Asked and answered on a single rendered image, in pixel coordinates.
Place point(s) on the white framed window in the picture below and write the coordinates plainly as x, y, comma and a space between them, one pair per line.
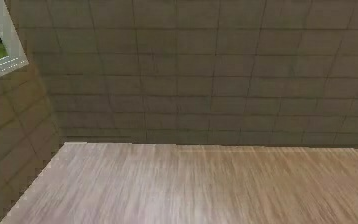
3, 50

